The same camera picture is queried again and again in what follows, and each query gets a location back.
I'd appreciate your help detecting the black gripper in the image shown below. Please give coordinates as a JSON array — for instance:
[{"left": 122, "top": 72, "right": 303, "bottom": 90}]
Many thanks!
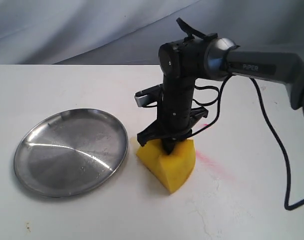
[{"left": 137, "top": 76, "right": 208, "bottom": 154}]

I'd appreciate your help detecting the yellow sponge block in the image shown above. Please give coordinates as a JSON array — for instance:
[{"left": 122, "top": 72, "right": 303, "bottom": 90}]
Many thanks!
[{"left": 136, "top": 139, "right": 196, "bottom": 194}]

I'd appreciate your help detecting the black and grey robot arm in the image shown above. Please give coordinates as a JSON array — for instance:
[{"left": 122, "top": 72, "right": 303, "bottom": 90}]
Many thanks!
[{"left": 135, "top": 18, "right": 304, "bottom": 153}]

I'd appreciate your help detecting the round stainless steel plate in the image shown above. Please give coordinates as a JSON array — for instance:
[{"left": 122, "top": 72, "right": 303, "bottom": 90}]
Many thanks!
[{"left": 13, "top": 108, "right": 128, "bottom": 198}]

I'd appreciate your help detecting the grey fabric backdrop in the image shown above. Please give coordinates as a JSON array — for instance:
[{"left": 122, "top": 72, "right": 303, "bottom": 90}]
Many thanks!
[{"left": 0, "top": 0, "right": 304, "bottom": 65}]

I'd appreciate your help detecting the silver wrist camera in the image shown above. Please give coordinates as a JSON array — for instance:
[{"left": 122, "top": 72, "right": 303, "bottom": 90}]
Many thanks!
[{"left": 134, "top": 84, "right": 163, "bottom": 108}]

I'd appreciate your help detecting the black cable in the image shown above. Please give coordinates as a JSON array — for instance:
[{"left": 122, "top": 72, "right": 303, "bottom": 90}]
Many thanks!
[{"left": 189, "top": 74, "right": 304, "bottom": 211}]

